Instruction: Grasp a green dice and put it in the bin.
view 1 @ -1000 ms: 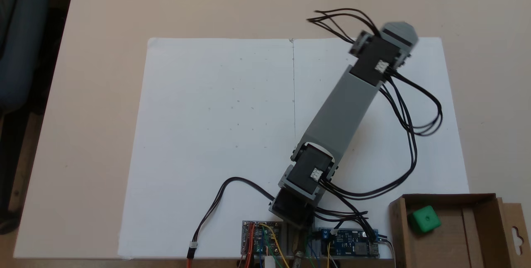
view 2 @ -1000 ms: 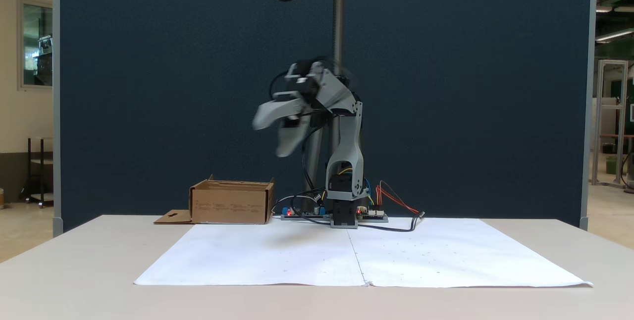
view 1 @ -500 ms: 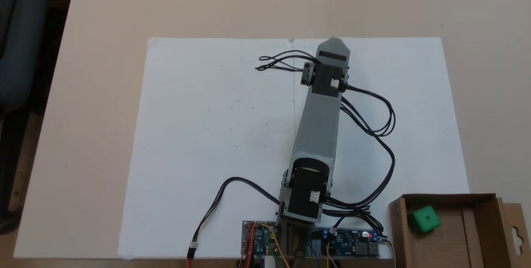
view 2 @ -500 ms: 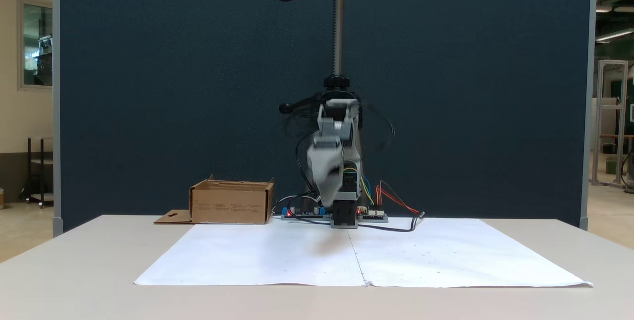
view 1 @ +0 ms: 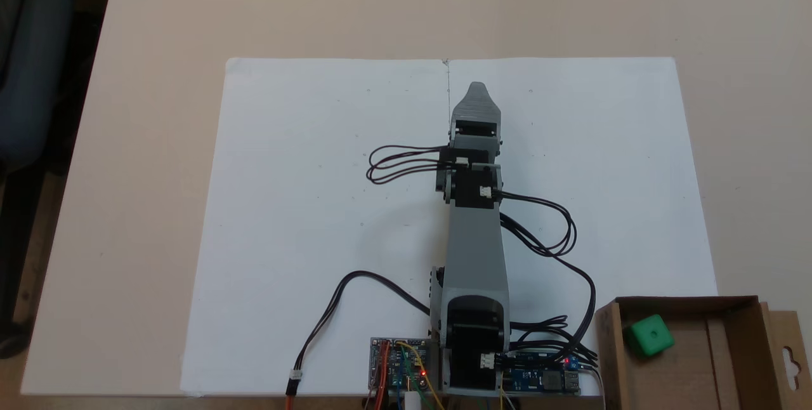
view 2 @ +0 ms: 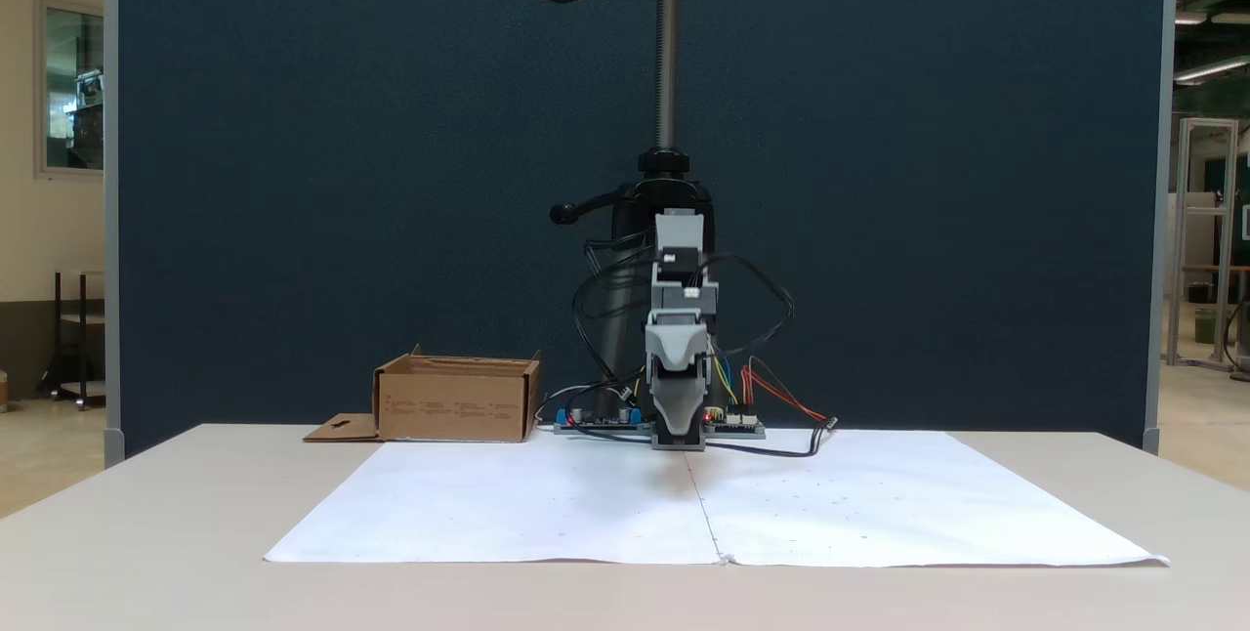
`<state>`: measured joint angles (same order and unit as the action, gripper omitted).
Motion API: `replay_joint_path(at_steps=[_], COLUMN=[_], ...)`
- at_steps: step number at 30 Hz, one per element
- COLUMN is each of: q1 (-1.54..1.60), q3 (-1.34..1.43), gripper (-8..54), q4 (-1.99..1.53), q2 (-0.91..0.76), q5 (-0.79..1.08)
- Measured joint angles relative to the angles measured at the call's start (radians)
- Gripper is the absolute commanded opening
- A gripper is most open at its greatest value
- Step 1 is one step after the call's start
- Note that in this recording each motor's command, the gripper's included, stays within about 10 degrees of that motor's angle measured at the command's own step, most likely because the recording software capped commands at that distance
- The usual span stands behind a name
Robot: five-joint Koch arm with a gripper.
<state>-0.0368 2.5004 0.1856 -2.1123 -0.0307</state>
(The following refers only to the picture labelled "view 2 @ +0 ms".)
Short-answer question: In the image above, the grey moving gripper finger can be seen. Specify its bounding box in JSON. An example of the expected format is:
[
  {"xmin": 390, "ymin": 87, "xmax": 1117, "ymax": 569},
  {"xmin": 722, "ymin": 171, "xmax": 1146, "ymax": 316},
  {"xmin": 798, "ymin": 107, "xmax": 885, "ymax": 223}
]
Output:
[{"xmin": 650, "ymin": 393, "xmax": 708, "ymax": 452}]

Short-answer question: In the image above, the motor controller circuit board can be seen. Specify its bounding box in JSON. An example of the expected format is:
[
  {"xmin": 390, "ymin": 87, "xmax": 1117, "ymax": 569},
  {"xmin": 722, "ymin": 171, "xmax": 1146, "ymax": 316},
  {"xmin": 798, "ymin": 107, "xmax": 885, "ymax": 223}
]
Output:
[{"xmin": 703, "ymin": 404, "xmax": 769, "ymax": 440}]

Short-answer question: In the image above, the blue power converter board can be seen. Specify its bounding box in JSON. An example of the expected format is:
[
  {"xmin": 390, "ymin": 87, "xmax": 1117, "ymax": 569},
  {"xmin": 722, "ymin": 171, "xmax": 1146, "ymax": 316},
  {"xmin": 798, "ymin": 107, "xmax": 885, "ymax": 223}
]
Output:
[{"xmin": 553, "ymin": 402, "xmax": 651, "ymax": 436}]

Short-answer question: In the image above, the white paper sheet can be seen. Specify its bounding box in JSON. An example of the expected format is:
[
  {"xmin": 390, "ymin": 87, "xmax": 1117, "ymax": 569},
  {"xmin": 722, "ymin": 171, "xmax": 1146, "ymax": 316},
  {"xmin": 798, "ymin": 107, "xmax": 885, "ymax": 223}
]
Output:
[
  {"xmin": 263, "ymin": 440, "xmax": 726, "ymax": 566},
  {"xmin": 687, "ymin": 430, "xmax": 1171, "ymax": 569}
]

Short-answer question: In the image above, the brown cardboard box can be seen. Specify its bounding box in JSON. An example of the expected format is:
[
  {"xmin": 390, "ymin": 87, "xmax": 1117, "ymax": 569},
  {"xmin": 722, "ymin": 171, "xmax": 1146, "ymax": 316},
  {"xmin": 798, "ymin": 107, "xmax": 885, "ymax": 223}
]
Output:
[{"xmin": 302, "ymin": 345, "xmax": 544, "ymax": 444}]

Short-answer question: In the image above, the dark blue partition panel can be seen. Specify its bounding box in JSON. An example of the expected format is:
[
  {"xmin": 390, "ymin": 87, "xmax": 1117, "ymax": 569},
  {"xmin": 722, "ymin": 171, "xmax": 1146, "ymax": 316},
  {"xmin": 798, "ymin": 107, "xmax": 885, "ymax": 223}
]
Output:
[{"xmin": 104, "ymin": 0, "xmax": 1179, "ymax": 461}]

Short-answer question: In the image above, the ceiling strip light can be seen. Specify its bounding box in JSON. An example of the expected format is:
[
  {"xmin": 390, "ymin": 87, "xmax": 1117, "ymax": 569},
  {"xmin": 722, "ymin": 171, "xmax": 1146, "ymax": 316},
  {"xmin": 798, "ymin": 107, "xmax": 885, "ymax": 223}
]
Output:
[{"xmin": 1175, "ymin": 53, "xmax": 1250, "ymax": 85}]

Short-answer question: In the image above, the dark metal shelf rack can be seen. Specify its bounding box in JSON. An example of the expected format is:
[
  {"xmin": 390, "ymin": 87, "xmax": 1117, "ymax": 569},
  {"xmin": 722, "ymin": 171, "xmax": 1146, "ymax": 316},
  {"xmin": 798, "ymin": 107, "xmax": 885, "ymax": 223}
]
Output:
[{"xmin": 39, "ymin": 268, "xmax": 106, "ymax": 412}]

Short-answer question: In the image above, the yellow wire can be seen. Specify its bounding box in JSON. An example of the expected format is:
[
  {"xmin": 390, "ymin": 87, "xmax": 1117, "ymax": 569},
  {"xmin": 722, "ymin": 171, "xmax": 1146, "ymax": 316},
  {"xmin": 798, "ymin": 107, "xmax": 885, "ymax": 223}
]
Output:
[{"xmin": 711, "ymin": 346, "xmax": 740, "ymax": 407}]

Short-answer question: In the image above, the black wrist servo cable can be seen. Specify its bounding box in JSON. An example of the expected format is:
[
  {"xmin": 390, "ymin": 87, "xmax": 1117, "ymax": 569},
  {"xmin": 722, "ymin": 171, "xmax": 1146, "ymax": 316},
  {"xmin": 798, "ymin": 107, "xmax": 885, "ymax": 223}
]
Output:
[{"xmin": 571, "ymin": 235, "xmax": 657, "ymax": 390}]

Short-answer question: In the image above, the black gripper servo cable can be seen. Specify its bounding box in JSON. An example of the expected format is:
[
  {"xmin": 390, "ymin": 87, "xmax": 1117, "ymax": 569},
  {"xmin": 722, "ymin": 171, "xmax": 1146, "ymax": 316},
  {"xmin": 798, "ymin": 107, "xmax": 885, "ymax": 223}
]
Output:
[{"xmin": 701, "ymin": 253, "xmax": 797, "ymax": 360}]

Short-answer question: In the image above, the black cable with red end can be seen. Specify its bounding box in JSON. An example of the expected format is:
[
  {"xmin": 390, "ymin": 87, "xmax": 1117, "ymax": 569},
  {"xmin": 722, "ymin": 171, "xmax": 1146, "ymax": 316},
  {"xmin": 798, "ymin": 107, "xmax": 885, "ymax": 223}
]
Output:
[{"xmin": 698, "ymin": 362, "xmax": 841, "ymax": 459}]

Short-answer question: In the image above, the black camera stand with pole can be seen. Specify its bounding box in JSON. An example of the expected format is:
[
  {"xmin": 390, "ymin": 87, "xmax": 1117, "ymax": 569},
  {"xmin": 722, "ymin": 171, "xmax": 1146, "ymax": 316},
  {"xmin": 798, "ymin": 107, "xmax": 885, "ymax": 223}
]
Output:
[{"xmin": 549, "ymin": 0, "xmax": 719, "ymax": 400}]

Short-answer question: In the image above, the aluminium profile frame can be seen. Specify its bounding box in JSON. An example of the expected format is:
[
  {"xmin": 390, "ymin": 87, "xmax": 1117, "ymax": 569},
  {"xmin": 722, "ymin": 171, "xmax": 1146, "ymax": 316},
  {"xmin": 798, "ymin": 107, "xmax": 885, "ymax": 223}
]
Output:
[{"xmin": 1165, "ymin": 116, "xmax": 1243, "ymax": 370}]

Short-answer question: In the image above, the framed wall window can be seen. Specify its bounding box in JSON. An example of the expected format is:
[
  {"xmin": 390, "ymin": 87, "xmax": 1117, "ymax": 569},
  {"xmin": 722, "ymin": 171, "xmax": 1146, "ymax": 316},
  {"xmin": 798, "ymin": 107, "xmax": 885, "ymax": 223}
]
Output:
[{"xmin": 35, "ymin": 0, "xmax": 106, "ymax": 179}]

